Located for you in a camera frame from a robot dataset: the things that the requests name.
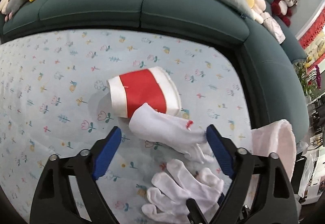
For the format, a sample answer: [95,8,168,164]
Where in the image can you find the white lined trash bin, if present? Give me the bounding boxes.
[251,119,297,180]

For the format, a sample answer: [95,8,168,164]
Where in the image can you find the floral light blue tablecloth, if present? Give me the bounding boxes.
[1,30,252,223]

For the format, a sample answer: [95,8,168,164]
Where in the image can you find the teal sectional sofa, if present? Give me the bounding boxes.
[1,0,309,140]

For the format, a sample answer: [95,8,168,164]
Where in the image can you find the potted orchid plants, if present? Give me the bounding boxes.
[294,62,321,97]

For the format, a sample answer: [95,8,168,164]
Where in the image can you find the red white teddy bear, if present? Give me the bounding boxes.
[271,0,299,27]

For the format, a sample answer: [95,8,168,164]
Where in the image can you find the grey white plush toy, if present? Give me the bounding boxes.
[1,0,28,22]

